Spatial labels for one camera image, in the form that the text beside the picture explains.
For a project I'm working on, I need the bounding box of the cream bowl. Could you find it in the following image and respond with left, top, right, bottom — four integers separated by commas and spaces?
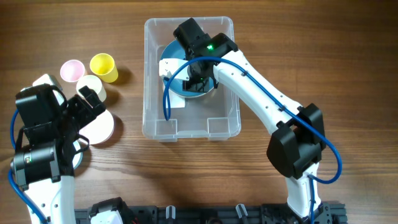
174, 90, 213, 98

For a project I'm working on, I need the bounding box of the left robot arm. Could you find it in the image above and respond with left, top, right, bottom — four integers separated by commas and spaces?
8, 84, 106, 223

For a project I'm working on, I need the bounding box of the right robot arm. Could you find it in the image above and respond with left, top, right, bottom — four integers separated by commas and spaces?
163, 18, 326, 222

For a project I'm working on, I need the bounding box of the white label in container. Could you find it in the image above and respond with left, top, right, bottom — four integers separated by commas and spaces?
169, 90, 185, 108

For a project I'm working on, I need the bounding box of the clear plastic storage container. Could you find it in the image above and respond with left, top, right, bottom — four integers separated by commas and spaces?
142, 17, 241, 141

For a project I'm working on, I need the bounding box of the cream cup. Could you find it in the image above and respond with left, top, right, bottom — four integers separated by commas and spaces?
76, 75, 106, 102

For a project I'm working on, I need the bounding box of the pale pink bowl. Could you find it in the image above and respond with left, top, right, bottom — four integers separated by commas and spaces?
79, 110, 114, 144

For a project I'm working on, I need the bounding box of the pink cup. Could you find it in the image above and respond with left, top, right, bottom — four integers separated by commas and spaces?
60, 59, 87, 83

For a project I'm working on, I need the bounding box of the yellow cup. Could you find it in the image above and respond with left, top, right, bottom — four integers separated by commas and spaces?
90, 53, 118, 83

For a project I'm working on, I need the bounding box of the green bowl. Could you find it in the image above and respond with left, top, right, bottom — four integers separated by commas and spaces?
72, 141, 83, 169

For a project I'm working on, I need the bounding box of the left blue cable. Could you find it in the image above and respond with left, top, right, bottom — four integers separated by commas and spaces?
7, 108, 49, 224

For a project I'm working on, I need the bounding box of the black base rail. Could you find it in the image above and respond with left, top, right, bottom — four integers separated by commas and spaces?
74, 197, 348, 224

